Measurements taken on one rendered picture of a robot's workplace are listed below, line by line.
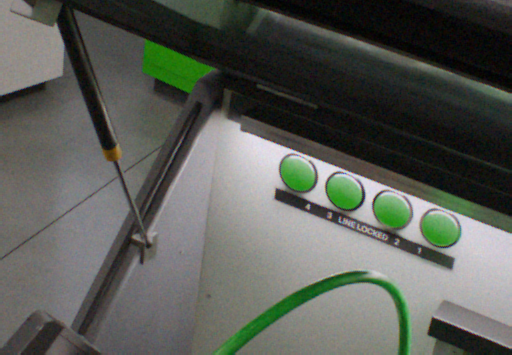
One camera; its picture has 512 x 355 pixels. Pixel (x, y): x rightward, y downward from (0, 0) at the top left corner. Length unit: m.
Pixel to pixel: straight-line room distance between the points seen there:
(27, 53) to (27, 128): 0.31
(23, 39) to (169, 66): 0.60
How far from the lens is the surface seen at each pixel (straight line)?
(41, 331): 0.89
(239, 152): 1.26
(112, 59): 4.62
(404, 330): 1.14
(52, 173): 3.78
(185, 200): 1.25
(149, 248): 1.20
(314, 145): 1.17
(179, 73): 4.20
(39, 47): 4.18
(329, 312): 1.31
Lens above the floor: 2.01
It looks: 30 degrees down
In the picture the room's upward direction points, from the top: 8 degrees clockwise
